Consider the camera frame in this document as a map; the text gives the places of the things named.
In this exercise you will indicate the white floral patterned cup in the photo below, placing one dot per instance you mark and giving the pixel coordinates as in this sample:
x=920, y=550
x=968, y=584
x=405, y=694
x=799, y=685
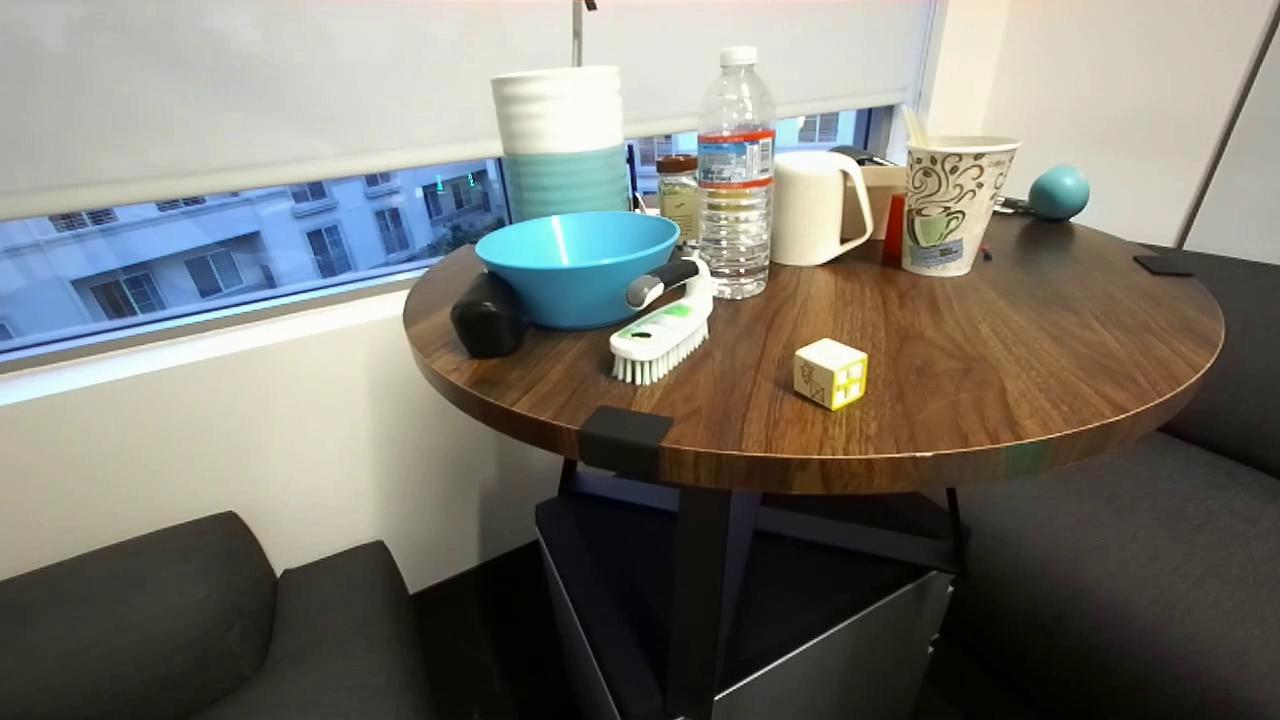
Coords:
x=953, y=204

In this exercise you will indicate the black tape patch large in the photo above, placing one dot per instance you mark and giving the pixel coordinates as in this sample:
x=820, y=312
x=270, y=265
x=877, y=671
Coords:
x=626, y=439

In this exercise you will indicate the blue plastic bowl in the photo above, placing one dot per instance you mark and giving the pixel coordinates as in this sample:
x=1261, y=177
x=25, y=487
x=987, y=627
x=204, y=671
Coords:
x=574, y=265

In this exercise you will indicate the small black rounded object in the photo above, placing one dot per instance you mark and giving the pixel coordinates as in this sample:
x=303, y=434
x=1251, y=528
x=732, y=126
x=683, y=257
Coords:
x=484, y=318

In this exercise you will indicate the small glass jar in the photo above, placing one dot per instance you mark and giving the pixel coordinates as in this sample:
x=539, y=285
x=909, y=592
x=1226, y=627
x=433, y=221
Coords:
x=678, y=198

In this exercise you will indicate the yellow and white cube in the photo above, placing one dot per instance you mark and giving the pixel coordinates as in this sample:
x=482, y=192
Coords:
x=831, y=374

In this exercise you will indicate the clear plastic water bottle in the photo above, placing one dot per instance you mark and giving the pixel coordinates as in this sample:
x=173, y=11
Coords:
x=738, y=187

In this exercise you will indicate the white and teal ribbed vase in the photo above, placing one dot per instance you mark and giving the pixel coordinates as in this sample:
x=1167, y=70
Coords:
x=561, y=142

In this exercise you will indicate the black metal table base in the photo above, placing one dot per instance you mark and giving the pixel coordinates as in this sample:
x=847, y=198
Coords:
x=745, y=600

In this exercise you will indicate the small red item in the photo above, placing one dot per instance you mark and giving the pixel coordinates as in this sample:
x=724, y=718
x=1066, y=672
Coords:
x=893, y=231

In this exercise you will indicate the brown cardboard box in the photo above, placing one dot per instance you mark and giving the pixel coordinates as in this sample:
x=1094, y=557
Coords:
x=882, y=181

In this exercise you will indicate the grey blind pull rod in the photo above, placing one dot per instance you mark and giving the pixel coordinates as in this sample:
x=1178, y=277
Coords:
x=578, y=29

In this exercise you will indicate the round wooden table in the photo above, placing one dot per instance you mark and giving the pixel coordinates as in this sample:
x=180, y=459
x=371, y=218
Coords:
x=1015, y=386

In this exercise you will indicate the building outside window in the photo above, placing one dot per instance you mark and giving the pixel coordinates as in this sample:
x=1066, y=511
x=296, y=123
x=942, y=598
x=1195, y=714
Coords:
x=241, y=247

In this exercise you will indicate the teal ball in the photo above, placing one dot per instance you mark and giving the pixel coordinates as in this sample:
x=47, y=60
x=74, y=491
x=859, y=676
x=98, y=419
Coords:
x=1057, y=192

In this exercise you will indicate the white roller window blind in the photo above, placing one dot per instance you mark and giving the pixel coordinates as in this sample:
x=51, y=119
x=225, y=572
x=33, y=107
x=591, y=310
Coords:
x=264, y=83

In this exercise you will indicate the dark grey sofa low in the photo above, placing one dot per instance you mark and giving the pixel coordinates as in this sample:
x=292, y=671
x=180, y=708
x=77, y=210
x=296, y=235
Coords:
x=185, y=627

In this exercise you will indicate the black tape patch small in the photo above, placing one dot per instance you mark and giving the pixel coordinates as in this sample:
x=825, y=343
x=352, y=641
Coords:
x=1167, y=265

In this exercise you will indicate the dark grey sofa tall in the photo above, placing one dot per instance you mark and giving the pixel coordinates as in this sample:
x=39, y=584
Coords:
x=1146, y=561

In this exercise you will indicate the thin grey tripod pole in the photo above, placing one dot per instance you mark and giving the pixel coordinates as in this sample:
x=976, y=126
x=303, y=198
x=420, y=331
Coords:
x=1230, y=126

